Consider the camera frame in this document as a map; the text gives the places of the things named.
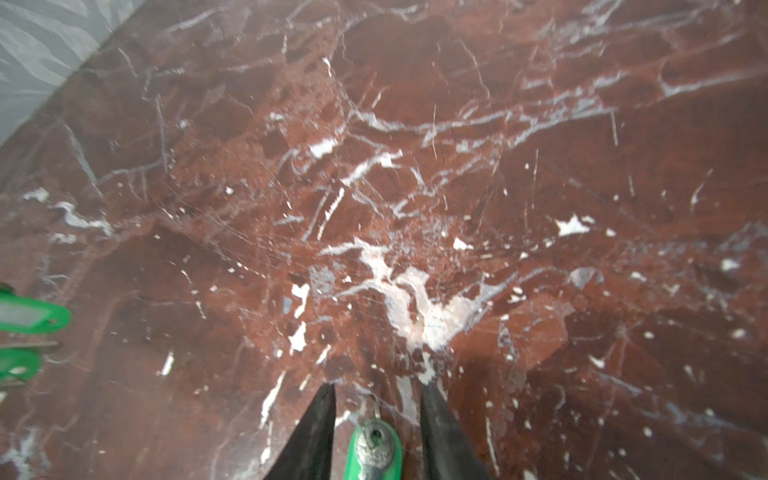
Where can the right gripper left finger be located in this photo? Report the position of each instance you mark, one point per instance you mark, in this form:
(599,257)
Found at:
(308,452)

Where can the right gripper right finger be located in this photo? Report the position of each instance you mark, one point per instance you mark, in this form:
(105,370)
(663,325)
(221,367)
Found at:
(446,449)

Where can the green key tag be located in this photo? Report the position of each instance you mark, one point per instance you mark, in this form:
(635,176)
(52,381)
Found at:
(19,364)
(23,315)
(375,452)

